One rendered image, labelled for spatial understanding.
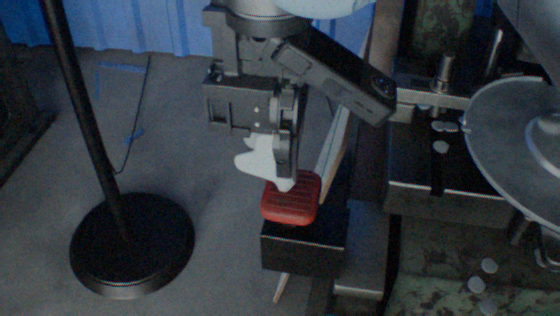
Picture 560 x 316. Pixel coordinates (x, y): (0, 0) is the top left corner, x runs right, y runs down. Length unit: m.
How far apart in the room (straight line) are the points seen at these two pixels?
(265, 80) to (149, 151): 1.33
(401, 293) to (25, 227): 1.27
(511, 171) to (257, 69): 0.30
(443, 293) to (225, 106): 0.37
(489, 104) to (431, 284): 0.24
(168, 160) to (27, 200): 0.51
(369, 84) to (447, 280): 0.29
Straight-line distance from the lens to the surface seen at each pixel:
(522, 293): 0.65
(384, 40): 0.90
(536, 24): 0.23
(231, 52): 0.40
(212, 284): 1.33
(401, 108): 0.67
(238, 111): 0.41
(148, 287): 1.34
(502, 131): 0.60
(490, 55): 0.73
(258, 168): 0.47
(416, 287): 0.62
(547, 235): 0.51
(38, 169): 1.81
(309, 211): 0.49
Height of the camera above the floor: 1.13
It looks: 44 degrees down
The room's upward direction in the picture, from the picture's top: straight up
